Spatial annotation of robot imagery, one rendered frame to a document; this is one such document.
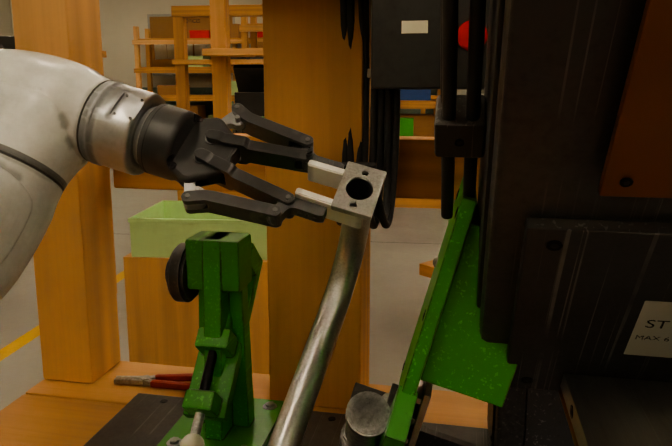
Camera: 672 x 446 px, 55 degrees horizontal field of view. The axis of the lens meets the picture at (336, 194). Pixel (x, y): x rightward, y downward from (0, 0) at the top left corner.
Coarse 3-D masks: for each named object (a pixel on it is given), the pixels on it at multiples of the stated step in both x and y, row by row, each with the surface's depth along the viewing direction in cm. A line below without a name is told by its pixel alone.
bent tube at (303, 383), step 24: (360, 168) 63; (336, 192) 61; (360, 192) 65; (360, 216) 60; (360, 240) 68; (336, 264) 70; (360, 264) 70; (336, 288) 70; (336, 312) 69; (312, 336) 67; (336, 336) 68; (312, 360) 65; (312, 384) 64; (288, 408) 62; (312, 408) 63; (288, 432) 61
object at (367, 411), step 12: (360, 396) 54; (372, 396) 54; (348, 408) 53; (360, 408) 54; (372, 408) 54; (384, 408) 54; (348, 420) 53; (360, 420) 53; (372, 420) 53; (384, 420) 53; (348, 432) 55; (360, 432) 52; (372, 432) 52; (348, 444) 57; (360, 444) 55; (372, 444) 56
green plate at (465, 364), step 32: (448, 224) 59; (448, 256) 49; (448, 288) 50; (448, 320) 52; (416, 352) 51; (448, 352) 52; (480, 352) 52; (416, 384) 52; (448, 384) 52; (480, 384) 52
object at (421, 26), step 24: (384, 0) 73; (408, 0) 73; (432, 0) 72; (384, 24) 74; (408, 24) 73; (432, 24) 73; (384, 48) 74; (408, 48) 74; (432, 48) 73; (384, 72) 75; (408, 72) 74; (432, 72) 74
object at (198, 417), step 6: (198, 414) 75; (204, 414) 76; (198, 420) 75; (192, 426) 75; (198, 426) 74; (192, 432) 74; (198, 432) 74; (186, 438) 73; (192, 438) 73; (198, 438) 73; (180, 444) 73; (186, 444) 73; (192, 444) 73; (198, 444) 73; (204, 444) 74
